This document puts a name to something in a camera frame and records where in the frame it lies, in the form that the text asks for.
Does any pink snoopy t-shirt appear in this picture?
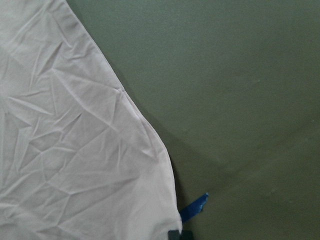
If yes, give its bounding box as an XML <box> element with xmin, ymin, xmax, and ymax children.
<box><xmin>0</xmin><ymin>0</ymin><xmax>182</xmax><ymax>240</ymax></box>

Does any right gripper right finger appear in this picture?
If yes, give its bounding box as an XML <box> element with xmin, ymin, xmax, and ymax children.
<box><xmin>181</xmin><ymin>230</ymin><xmax>194</xmax><ymax>240</ymax></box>

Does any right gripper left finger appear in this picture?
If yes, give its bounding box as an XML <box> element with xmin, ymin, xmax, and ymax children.
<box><xmin>167</xmin><ymin>230</ymin><xmax>181</xmax><ymax>240</ymax></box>

